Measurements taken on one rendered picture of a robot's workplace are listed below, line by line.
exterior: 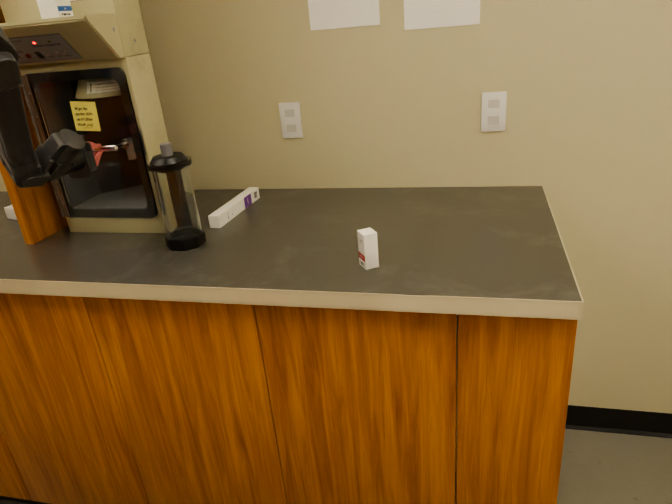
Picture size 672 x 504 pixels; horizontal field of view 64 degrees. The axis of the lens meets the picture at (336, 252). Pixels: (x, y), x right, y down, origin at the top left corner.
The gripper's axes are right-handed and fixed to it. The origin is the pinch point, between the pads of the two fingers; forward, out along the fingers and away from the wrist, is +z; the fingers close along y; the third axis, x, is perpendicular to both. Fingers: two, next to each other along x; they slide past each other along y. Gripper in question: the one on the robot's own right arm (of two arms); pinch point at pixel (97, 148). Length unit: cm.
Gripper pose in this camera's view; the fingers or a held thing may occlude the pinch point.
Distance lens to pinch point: 154.3
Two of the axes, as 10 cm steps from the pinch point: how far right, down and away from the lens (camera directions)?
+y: -1.0, -9.1, -4.0
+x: -9.7, 0.0, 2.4
